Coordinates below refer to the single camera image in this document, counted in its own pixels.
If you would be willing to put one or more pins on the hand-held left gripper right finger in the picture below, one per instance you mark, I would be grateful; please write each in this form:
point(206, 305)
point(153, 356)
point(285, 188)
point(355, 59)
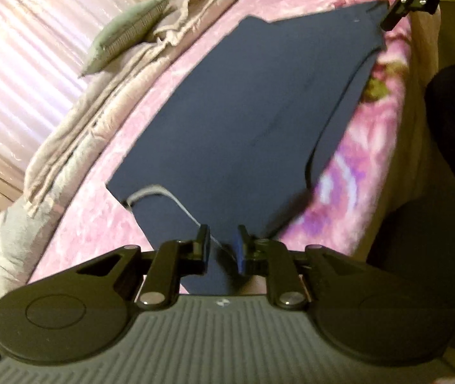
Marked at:
point(241, 250)

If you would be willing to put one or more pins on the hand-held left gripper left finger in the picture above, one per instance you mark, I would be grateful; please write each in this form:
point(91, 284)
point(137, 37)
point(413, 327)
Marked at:
point(206, 244)

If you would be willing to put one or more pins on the navy blue pants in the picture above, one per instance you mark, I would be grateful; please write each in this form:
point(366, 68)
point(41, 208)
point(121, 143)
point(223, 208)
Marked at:
point(251, 108)

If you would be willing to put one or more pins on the pink floral blanket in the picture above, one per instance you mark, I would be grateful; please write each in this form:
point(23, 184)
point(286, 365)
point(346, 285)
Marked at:
point(91, 216)

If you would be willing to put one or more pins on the beige quilt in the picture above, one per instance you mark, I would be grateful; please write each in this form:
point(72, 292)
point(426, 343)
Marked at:
point(91, 104)

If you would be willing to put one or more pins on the person's dark clothing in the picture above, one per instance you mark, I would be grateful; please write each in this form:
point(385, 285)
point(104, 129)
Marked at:
point(439, 228)

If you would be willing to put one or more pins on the grey-green pillow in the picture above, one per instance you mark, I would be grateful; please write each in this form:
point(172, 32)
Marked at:
point(125, 34)

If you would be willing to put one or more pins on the pale pink curtain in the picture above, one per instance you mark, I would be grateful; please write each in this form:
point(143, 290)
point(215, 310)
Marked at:
point(23, 68)

